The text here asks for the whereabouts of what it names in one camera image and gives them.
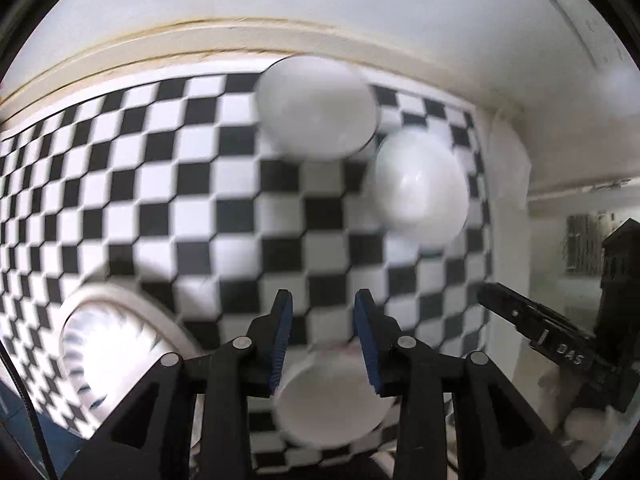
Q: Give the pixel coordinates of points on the white plate with small print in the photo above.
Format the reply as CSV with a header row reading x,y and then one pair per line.
x,y
172,322

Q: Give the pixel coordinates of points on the white bowl with floral print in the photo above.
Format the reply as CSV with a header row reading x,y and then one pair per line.
x,y
415,185

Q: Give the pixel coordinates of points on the black white checkered tablecloth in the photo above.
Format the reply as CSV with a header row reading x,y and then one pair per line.
x,y
150,185

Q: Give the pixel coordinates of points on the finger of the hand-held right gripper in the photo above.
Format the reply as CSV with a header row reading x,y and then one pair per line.
x,y
515,310
622,265

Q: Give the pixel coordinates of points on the white bowl with blue rim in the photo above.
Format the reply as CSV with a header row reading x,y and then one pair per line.
x,y
315,110

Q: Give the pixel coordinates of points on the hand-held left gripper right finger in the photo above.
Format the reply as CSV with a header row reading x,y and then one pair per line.
x,y
367,340

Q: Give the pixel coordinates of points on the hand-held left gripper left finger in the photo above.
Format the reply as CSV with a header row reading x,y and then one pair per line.
x,y
282,340

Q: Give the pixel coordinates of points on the white crumpled paper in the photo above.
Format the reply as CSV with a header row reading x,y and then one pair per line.
x,y
507,160

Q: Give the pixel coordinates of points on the blue kitchen cabinet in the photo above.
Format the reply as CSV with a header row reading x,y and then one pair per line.
x,y
50,437

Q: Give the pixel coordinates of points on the plain white bowl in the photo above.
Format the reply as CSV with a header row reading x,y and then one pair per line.
x,y
330,405

